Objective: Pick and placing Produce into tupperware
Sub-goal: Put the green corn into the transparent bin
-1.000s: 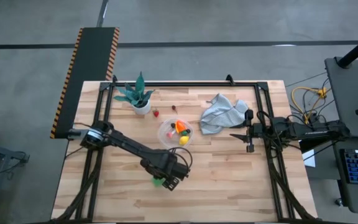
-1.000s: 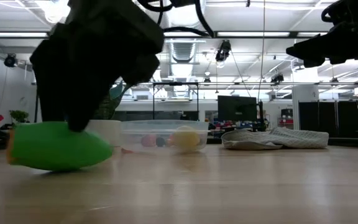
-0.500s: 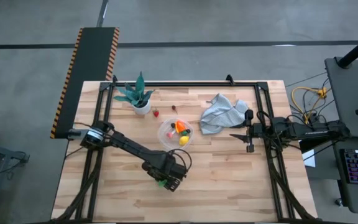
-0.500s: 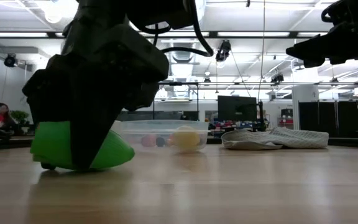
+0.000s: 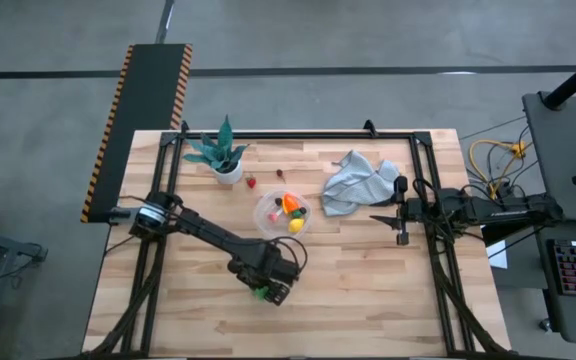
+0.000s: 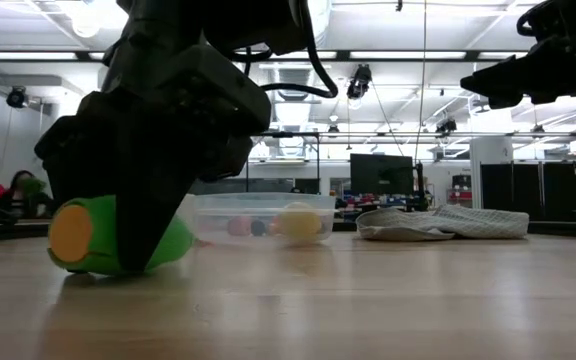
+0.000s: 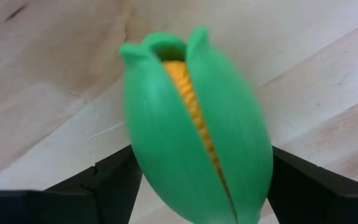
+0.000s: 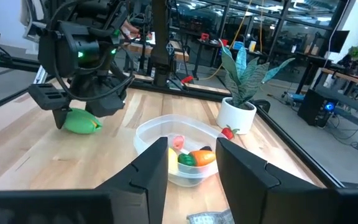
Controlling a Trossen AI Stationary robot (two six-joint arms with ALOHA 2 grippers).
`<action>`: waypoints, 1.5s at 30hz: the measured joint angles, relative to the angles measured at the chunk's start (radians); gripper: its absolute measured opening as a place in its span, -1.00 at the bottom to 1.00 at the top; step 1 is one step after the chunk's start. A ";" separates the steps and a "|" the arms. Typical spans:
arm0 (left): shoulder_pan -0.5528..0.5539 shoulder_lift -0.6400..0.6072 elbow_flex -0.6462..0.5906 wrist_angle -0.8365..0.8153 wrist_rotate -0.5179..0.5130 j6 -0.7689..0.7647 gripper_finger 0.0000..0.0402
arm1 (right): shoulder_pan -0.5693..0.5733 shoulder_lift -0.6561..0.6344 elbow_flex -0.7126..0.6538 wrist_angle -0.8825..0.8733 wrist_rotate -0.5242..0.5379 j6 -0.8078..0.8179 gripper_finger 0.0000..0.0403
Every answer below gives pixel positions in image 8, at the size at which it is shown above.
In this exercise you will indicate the wooden top work desk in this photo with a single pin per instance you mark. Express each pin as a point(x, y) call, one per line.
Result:
point(346, 77)

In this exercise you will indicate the grey crumpled cloth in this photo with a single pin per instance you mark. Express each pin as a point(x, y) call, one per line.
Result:
point(210, 217)

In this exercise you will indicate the wooden workbench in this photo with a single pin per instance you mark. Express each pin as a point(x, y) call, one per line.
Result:
point(182, 55)

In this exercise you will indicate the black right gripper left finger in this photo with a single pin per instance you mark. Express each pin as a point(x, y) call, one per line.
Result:
point(148, 186)

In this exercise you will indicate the clear plastic tupperware container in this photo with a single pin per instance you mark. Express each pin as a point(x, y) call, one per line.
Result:
point(154, 130)

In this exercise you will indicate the black computer monitor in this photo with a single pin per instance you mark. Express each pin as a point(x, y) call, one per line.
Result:
point(339, 40)

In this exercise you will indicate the orange toy carrot green top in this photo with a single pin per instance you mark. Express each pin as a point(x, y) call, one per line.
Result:
point(202, 157)

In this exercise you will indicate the green toy corn cob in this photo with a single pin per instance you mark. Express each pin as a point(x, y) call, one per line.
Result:
point(79, 124)

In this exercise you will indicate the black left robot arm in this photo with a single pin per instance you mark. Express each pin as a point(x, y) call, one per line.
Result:
point(73, 46)

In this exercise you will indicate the pink toy fruit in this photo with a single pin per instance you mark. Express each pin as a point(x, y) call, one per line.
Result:
point(179, 142)

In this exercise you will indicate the yellow toy lemon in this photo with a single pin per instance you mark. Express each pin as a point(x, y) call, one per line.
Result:
point(172, 160)

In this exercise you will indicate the black computer tower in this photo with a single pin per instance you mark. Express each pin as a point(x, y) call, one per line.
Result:
point(314, 107)

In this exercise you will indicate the red toy strawberry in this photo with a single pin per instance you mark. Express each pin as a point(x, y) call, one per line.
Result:
point(227, 132)

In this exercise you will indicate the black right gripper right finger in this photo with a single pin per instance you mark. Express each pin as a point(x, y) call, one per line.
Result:
point(253, 193)

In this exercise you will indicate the snake plant in white pot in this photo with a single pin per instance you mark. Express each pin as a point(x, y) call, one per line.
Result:
point(238, 115)

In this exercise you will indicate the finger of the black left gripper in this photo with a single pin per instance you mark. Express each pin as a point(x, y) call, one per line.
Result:
point(61, 116)
point(104, 109)

